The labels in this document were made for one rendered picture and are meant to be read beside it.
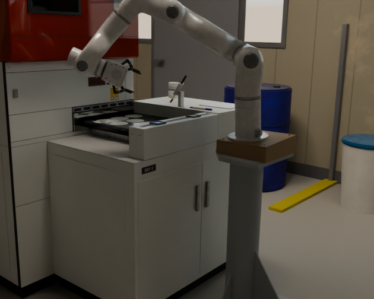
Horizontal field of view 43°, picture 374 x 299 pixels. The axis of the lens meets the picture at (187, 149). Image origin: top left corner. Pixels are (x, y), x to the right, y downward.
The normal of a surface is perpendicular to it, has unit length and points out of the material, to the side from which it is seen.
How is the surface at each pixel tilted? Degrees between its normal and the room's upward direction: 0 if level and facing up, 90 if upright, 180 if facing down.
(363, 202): 94
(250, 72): 127
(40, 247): 90
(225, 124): 90
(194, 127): 90
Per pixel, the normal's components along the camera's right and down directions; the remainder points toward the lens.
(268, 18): -0.65, 0.17
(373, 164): -0.23, 0.29
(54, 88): 0.77, 0.16
